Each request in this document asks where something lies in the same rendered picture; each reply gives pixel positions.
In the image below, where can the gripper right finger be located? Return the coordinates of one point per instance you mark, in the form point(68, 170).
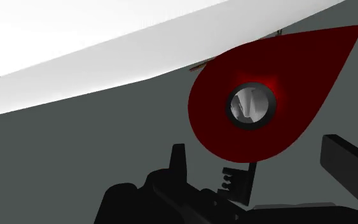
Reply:
point(346, 164)

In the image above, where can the red teardrop-shaped object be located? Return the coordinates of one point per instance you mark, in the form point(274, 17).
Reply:
point(296, 62)

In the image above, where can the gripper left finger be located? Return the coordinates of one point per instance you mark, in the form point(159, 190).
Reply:
point(166, 201)

